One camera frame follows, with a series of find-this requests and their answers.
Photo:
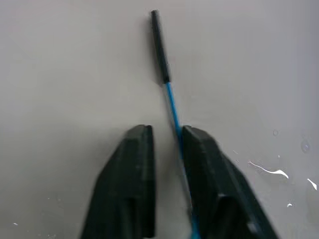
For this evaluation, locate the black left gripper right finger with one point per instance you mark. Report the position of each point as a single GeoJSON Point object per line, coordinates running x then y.
{"type": "Point", "coordinates": [219, 184]}

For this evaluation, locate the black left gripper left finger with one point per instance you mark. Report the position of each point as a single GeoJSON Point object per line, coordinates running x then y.
{"type": "Point", "coordinates": [124, 184]}

